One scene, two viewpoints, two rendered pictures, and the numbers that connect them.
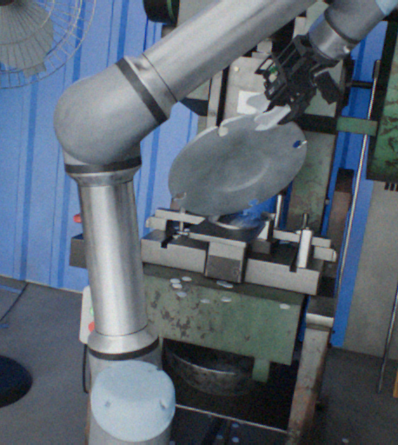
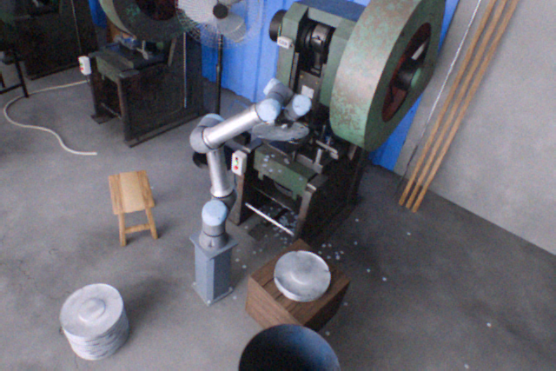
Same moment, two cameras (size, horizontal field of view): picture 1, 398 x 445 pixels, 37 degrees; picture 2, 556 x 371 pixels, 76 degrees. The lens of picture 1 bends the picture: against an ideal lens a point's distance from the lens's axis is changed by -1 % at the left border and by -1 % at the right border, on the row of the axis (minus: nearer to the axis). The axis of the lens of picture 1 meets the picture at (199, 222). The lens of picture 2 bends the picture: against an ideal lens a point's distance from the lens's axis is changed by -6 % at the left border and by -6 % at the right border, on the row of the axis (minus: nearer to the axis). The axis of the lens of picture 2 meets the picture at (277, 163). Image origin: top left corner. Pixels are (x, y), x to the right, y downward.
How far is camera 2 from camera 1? 113 cm
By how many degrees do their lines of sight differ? 30
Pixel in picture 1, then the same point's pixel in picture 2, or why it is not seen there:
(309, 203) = not seen: hidden behind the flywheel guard
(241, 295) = (288, 168)
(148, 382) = (218, 209)
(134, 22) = not seen: outside the picture
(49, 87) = (270, 12)
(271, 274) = (305, 161)
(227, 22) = (229, 129)
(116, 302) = (215, 182)
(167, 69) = (213, 138)
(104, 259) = (212, 170)
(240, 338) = (287, 182)
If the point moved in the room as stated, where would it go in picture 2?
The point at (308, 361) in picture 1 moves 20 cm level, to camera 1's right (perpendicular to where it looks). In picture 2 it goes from (305, 201) to (338, 213)
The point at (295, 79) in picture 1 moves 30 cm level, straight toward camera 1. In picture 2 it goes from (282, 121) to (243, 150)
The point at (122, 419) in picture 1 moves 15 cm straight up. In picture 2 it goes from (207, 219) to (207, 196)
